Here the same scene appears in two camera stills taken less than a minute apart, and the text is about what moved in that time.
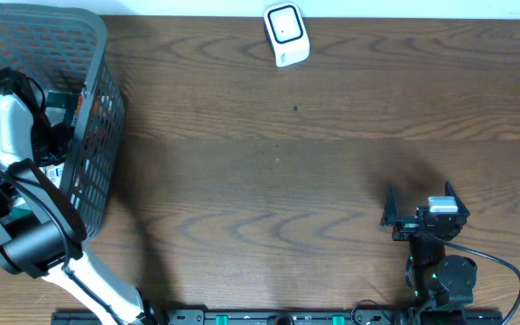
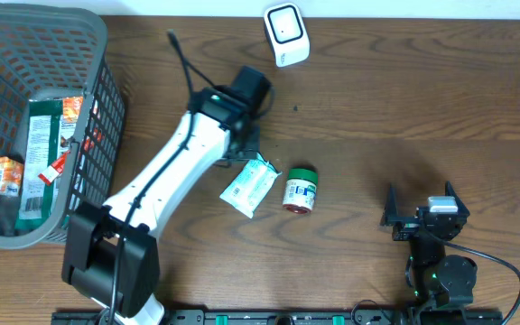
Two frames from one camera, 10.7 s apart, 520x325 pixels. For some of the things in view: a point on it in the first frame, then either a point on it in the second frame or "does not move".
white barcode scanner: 284,27 does not move
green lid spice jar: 54,172 -> 300,190
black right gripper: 407,226 does not move
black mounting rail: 293,317 does not move
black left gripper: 65,134 -> 254,143
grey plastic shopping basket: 65,45 does not move
